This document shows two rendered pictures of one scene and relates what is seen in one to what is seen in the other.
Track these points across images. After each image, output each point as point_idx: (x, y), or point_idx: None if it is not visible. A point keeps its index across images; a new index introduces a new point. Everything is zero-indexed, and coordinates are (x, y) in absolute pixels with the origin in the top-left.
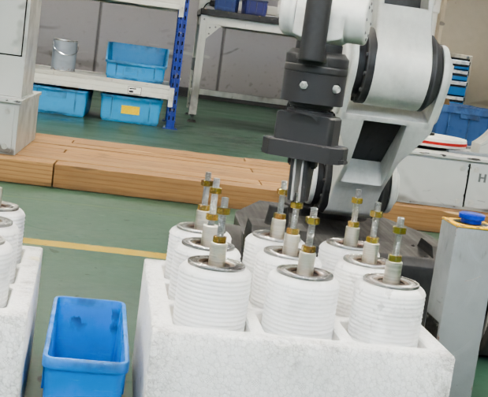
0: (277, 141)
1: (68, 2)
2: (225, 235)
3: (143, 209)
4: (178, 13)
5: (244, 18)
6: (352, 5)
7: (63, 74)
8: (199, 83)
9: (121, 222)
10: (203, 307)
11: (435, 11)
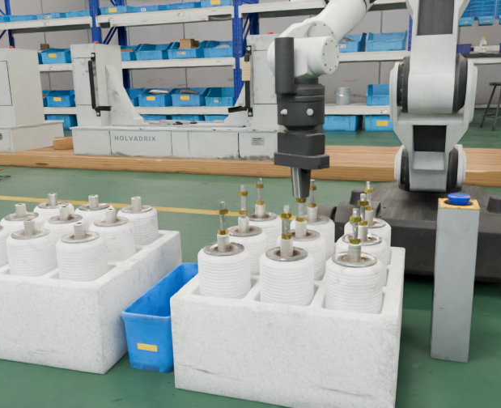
0: (278, 155)
1: (361, 65)
2: (273, 220)
3: (344, 188)
4: None
5: None
6: (312, 45)
7: (341, 108)
8: None
9: (321, 198)
10: (208, 281)
11: None
